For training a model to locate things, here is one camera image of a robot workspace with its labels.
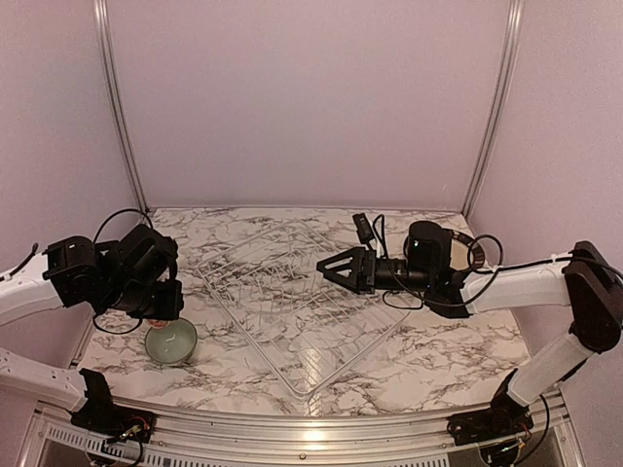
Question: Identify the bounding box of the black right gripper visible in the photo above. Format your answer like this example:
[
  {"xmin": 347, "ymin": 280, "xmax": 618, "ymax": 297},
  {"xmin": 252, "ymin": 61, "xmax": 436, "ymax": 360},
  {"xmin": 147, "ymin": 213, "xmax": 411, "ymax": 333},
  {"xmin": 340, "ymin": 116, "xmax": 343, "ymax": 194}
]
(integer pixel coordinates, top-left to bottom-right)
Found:
[{"xmin": 317, "ymin": 246, "xmax": 434, "ymax": 295}]

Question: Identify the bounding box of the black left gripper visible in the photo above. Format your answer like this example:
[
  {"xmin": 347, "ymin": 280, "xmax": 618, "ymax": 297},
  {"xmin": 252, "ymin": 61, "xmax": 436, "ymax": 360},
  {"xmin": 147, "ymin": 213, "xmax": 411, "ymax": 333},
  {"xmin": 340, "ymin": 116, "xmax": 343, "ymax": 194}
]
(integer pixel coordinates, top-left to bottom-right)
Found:
[{"xmin": 101, "ymin": 278, "xmax": 183, "ymax": 321}]

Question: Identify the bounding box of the white bowl with red pattern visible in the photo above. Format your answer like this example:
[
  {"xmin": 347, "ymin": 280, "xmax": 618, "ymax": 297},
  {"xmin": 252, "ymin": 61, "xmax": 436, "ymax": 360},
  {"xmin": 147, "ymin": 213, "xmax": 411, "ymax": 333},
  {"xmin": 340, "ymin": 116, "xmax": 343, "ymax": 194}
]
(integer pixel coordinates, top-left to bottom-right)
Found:
[{"xmin": 147, "ymin": 319, "xmax": 169, "ymax": 329}]

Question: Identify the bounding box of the green bowl with flower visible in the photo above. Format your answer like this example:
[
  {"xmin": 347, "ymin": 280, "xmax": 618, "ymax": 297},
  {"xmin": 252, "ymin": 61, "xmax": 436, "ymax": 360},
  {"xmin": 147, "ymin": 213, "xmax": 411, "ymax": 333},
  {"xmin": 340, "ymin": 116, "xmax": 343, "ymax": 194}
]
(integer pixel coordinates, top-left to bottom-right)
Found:
[{"xmin": 144, "ymin": 318, "xmax": 198, "ymax": 366}]

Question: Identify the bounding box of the large black rimmed cream plate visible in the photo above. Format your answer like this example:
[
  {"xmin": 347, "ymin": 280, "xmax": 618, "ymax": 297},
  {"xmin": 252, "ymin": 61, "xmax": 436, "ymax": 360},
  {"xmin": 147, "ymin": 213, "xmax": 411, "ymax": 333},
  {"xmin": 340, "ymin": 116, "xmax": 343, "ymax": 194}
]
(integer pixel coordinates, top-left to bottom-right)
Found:
[{"xmin": 450, "ymin": 230, "xmax": 486, "ymax": 271}]

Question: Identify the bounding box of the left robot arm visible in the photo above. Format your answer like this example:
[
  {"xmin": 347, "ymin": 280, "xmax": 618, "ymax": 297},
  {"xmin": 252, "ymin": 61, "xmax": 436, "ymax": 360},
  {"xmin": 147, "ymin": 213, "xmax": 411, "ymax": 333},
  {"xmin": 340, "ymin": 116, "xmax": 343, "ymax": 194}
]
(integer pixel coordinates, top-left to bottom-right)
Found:
[{"xmin": 1, "ymin": 225, "xmax": 183, "ymax": 433}]

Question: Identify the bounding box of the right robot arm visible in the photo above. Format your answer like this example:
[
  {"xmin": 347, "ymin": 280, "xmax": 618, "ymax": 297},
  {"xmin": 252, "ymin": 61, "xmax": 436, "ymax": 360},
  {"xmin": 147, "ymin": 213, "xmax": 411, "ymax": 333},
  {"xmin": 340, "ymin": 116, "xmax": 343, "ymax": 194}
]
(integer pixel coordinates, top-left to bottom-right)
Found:
[{"xmin": 316, "ymin": 214, "xmax": 622, "ymax": 436}]

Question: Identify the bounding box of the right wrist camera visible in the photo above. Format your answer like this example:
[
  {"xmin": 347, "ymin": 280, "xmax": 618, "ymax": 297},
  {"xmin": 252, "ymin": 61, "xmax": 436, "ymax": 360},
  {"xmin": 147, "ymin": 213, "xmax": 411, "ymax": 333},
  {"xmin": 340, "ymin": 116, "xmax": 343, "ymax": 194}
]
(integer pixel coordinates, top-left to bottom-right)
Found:
[{"xmin": 352, "ymin": 212, "xmax": 376, "ymax": 247}]

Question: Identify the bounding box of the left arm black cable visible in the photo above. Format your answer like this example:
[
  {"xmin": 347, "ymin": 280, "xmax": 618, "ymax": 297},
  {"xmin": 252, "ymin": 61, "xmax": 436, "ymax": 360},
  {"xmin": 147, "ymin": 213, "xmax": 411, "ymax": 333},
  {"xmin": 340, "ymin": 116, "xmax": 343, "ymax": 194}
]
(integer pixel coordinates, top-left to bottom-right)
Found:
[{"xmin": 91, "ymin": 208, "xmax": 157, "ymax": 335}]

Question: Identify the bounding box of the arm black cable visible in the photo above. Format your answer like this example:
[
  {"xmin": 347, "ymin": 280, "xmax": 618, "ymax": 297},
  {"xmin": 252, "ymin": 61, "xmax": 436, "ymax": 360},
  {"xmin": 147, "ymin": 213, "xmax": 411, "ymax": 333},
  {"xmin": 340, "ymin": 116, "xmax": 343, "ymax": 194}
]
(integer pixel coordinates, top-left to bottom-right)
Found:
[
  {"xmin": 372, "ymin": 214, "xmax": 593, "ymax": 312},
  {"xmin": 91, "ymin": 208, "xmax": 157, "ymax": 335}
]

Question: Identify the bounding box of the white wire dish rack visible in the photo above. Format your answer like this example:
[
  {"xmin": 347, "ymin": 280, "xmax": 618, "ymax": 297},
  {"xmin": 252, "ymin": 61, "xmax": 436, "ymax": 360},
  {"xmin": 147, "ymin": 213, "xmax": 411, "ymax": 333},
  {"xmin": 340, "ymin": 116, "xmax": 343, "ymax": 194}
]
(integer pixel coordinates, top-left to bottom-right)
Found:
[{"xmin": 196, "ymin": 220, "xmax": 407, "ymax": 401}]

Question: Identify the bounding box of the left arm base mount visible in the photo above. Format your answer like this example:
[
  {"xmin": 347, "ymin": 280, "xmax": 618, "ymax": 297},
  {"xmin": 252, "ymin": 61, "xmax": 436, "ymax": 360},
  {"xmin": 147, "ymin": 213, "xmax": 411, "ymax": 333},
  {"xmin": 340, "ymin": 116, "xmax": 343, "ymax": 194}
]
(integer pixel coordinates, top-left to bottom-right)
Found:
[{"xmin": 70, "ymin": 369, "xmax": 156, "ymax": 444}]

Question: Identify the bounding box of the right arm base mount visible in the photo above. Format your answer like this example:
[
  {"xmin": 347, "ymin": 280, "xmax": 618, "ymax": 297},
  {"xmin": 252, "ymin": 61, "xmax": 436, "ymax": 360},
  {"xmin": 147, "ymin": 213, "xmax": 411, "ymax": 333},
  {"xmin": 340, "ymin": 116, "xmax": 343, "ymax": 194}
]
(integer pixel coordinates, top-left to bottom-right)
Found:
[{"xmin": 447, "ymin": 369, "xmax": 533, "ymax": 446}]

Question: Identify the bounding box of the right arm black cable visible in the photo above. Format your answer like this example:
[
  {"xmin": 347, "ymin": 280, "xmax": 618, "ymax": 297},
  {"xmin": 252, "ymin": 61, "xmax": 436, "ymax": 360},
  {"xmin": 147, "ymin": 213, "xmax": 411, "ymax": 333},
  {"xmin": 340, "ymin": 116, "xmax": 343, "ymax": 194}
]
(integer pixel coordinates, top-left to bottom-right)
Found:
[{"xmin": 372, "ymin": 214, "xmax": 593, "ymax": 312}]

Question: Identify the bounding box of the front aluminium rail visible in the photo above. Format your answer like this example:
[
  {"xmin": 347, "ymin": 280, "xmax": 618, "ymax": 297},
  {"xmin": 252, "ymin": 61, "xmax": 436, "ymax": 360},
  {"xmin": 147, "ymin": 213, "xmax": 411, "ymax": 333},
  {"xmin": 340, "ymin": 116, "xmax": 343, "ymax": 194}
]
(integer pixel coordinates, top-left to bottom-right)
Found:
[{"xmin": 18, "ymin": 393, "xmax": 584, "ymax": 466}]

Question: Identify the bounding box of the left aluminium frame post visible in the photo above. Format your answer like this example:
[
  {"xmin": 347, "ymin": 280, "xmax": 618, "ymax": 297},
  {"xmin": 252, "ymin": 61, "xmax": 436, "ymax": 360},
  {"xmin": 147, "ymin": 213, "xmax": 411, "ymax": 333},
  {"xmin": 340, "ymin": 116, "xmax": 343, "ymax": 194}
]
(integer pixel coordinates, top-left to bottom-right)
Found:
[{"xmin": 92, "ymin": 0, "xmax": 150, "ymax": 212}]

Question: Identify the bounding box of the aluminium frame post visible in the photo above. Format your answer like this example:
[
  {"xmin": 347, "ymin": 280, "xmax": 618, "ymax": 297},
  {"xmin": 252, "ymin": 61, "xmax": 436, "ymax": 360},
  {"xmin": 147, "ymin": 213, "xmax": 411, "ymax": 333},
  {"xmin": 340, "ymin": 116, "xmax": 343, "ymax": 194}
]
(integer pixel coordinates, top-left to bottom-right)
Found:
[
  {"xmin": 92, "ymin": 0, "xmax": 150, "ymax": 212},
  {"xmin": 461, "ymin": 0, "xmax": 525, "ymax": 219}
]

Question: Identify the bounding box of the right aluminium frame post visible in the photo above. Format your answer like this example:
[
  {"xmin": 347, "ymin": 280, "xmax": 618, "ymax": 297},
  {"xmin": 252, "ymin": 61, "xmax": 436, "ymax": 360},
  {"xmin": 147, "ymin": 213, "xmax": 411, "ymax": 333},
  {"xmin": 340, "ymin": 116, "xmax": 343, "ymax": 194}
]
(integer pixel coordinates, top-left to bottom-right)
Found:
[{"xmin": 461, "ymin": 0, "xmax": 525, "ymax": 219}]

